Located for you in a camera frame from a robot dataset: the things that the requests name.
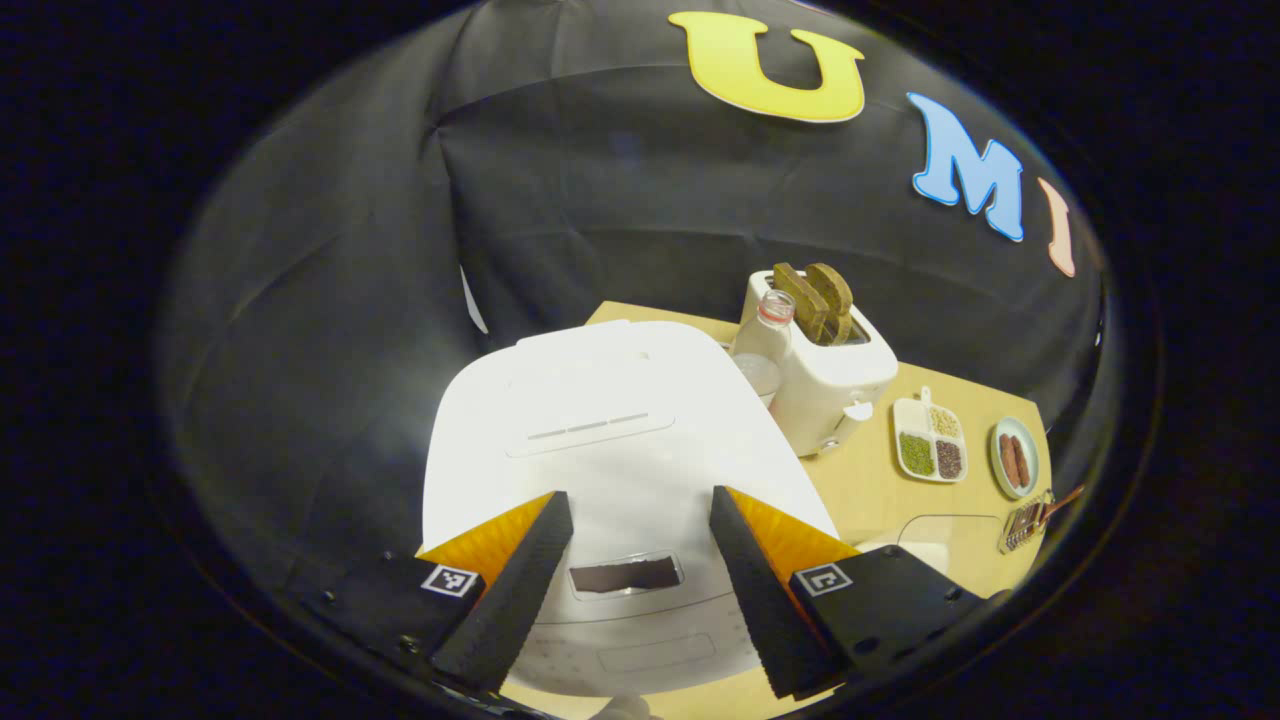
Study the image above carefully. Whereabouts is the white rice cooker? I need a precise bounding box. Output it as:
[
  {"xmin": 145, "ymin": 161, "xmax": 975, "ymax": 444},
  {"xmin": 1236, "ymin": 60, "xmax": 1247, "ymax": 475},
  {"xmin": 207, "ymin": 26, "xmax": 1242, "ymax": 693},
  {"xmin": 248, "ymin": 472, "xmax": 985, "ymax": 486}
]
[{"xmin": 422, "ymin": 320, "xmax": 841, "ymax": 698}]

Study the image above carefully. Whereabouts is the clear tray of rice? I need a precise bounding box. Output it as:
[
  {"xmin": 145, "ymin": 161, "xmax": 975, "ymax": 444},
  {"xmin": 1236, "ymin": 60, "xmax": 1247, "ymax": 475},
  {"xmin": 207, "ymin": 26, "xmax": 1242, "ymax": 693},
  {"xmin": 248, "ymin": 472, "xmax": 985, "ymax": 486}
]
[{"xmin": 860, "ymin": 515, "xmax": 1006, "ymax": 601}]

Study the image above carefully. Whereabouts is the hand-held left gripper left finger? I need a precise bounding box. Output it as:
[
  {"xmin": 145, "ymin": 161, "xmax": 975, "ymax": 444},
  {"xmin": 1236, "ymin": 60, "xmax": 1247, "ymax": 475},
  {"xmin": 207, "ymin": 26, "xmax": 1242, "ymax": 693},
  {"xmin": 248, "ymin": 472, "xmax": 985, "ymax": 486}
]
[{"xmin": 290, "ymin": 490, "xmax": 576, "ymax": 696}]

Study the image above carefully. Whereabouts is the pale green plate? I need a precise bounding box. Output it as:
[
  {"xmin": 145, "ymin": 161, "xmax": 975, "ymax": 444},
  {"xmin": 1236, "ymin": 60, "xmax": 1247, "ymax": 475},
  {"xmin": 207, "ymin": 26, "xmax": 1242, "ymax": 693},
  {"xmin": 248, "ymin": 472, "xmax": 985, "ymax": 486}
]
[{"xmin": 989, "ymin": 417, "xmax": 1041, "ymax": 499}]

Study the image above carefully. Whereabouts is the clear plastic bottle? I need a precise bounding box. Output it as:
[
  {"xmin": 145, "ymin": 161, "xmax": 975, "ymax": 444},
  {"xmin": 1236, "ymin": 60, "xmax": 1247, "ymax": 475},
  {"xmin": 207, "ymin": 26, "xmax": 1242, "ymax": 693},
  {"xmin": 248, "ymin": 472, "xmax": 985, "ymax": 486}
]
[{"xmin": 730, "ymin": 290, "xmax": 796, "ymax": 406}]

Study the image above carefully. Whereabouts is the black backdrop cloth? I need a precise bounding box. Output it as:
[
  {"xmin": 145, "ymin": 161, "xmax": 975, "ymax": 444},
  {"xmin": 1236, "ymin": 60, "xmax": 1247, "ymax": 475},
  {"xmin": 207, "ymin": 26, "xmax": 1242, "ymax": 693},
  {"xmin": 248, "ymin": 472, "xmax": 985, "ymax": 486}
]
[{"xmin": 160, "ymin": 0, "xmax": 1111, "ymax": 601}]

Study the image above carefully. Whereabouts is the white toaster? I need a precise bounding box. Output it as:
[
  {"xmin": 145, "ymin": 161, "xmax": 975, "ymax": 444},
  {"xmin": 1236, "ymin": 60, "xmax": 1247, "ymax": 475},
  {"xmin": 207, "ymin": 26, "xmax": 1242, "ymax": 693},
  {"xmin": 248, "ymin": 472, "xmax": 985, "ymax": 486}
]
[{"xmin": 740, "ymin": 270, "xmax": 899, "ymax": 458}]

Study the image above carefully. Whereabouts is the white divided dish of beans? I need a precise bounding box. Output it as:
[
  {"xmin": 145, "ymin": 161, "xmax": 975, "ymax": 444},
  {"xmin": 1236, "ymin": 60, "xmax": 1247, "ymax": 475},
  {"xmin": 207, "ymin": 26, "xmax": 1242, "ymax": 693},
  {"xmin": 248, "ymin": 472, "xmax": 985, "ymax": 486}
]
[{"xmin": 892, "ymin": 387, "xmax": 968, "ymax": 484}]

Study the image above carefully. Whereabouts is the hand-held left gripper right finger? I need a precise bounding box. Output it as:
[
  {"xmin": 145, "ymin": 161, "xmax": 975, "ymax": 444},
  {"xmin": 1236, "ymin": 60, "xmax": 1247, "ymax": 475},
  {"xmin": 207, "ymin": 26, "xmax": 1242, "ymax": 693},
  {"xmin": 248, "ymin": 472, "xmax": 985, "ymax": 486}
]
[{"xmin": 708, "ymin": 485, "xmax": 986, "ymax": 701}]

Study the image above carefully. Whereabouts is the brown bread slice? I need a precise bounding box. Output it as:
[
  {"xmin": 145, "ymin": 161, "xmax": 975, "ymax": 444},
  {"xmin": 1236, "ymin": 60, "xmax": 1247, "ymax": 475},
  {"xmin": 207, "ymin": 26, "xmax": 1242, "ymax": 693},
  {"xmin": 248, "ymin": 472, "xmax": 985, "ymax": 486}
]
[
  {"xmin": 772, "ymin": 262, "xmax": 831, "ymax": 344},
  {"xmin": 806, "ymin": 263, "xmax": 854, "ymax": 346}
]

